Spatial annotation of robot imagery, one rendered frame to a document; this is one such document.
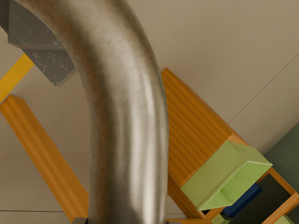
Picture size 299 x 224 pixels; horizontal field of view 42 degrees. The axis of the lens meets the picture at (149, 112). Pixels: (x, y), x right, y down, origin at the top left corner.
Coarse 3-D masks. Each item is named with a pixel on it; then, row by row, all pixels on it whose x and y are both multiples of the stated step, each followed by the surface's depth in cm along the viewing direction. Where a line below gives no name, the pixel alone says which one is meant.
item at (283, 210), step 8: (272, 168) 574; (264, 176) 576; (280, 176) 567; (256, 184) 543; (288, 184) 560; (248, 192) 545; (256, 192) 579; (296, 192) 509; (240, 200) 546; (248, 200) 580; (288, 200) 511; (296, 200) 511; (216, 208) 548; (224, 208) 552; (232, 208) 548; (240, 208) 582; (280, 208) 513; (288, 208) 513; (208, 216) 550; (216, 216) 556; (224, 216) 570; (232, 216) 578; (272, 216) 514; (280, 216) 515
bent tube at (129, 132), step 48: (48, 0) 14; (96, 0) 14; (96, 48) 14; (144, 48) 14; (96, 96) 14; (144, 96) 14; (96, 144) 14; (144, 144) 14; (96, 192) 14; (144, 192) 14
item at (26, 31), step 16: (0, 0) 23; (0, 16) 23; (16, 16) 21; (32, 16) 21; (16, 32) 21; (32, 32) 21; (48, 32) 21; (32, 48) 22; (48, 48) 22; (64, 48) 22; (48, 64) 23; (64, 64) 23; (64, 80) 23
